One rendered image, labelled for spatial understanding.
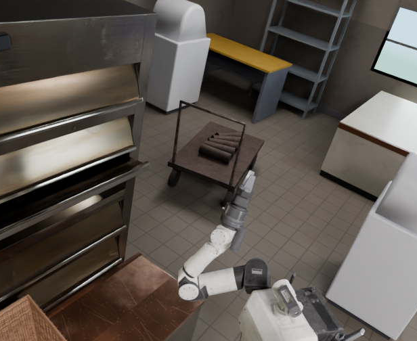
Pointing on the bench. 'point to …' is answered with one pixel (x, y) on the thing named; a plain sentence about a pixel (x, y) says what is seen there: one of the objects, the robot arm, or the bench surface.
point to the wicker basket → (42, 331)
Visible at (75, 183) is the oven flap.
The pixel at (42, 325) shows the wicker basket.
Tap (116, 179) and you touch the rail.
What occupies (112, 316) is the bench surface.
